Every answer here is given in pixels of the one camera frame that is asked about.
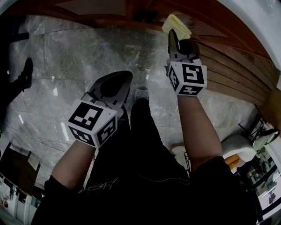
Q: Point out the large plywood board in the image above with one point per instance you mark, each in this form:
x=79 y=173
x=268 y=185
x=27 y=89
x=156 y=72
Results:
x=272 y=109

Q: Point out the person's black shirt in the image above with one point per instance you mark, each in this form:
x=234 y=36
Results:
x=142 y=204

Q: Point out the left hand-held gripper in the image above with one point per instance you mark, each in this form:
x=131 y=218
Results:
x=87 y=118

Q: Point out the white shelf unit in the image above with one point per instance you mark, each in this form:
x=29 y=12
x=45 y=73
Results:
x=24 y=211

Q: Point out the person's right forearm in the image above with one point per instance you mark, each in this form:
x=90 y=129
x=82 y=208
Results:
x=197 y=131

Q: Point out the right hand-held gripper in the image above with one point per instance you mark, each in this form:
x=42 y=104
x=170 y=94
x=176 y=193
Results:
x=188 y=77

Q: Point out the yellow cloth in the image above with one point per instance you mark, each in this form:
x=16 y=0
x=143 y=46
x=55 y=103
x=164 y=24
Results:
x=175 y=23

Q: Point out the wooden cabinet frame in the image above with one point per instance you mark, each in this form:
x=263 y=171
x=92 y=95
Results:
x=131 y=25

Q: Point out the black metal chair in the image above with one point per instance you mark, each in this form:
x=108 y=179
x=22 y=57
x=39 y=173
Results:
x=256 y=125

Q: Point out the person's right white shoe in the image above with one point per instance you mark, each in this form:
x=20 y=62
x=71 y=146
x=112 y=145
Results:
x=142 y=93

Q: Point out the glass window wall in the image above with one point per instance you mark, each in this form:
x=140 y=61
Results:
x=263 y=186

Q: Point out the wooden slatted deck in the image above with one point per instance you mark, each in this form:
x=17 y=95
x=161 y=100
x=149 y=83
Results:
x=230 y=79

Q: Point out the dark wooden table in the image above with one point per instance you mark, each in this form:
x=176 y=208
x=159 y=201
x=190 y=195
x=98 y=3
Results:
x=15 y=167

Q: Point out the person's black trousers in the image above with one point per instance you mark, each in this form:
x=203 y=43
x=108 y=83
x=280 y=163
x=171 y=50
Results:
x=142 y=142

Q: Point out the white ceramic sink top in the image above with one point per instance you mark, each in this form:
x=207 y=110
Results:
x=252 y=22

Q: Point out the person's left forearm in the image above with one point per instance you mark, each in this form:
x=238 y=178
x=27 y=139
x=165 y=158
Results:
x=72 y=164

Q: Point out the pale green garment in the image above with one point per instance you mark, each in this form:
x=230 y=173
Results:
x=263 y=140

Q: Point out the white round seat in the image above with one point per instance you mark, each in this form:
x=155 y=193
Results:
x=235 y=145

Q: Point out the orange cushion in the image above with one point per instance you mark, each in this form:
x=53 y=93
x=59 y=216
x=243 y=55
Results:
x=232 y=161

